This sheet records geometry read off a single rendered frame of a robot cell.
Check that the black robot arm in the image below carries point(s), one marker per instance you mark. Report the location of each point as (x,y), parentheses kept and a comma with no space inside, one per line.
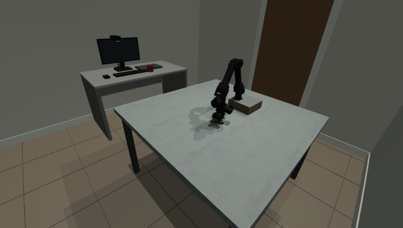
(223,87)

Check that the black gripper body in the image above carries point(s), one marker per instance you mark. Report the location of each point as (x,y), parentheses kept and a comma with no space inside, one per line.
(218,114)

